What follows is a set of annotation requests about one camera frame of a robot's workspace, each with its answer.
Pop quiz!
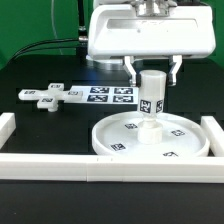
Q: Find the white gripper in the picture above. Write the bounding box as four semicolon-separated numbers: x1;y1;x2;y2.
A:
88;4;214;87

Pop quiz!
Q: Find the white round table top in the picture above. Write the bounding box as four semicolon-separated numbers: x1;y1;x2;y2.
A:
92;111;210;159

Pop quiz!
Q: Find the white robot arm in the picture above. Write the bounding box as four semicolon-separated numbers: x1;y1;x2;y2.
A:
88;0;216;86

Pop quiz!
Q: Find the white marker sheet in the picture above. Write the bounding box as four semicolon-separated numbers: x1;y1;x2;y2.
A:
65;86;138;105

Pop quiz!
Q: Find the white right fence bar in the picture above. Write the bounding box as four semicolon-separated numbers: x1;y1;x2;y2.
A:
201;116;224;157

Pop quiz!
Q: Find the white fence bar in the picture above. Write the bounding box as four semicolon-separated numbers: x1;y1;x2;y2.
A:
0;153;224;183
201;116;224;157
0;113;16;149

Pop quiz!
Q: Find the white cross-shaped table base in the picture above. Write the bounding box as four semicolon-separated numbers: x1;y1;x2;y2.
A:
18;83;83;112

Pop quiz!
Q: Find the white left fence bar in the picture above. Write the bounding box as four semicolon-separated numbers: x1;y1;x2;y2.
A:
0;113;16;149

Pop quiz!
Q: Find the white front fence bar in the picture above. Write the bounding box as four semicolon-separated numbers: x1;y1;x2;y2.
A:
0;153;224;183

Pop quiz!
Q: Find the black vertical cable connector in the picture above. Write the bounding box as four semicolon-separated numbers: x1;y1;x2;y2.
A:
77;0;88;42

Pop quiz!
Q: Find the black cable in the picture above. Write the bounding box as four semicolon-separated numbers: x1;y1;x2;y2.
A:
9;45;78;64
13;37;89;61

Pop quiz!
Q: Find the thin white cable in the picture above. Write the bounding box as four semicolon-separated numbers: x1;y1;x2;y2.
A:
50;0;64;56

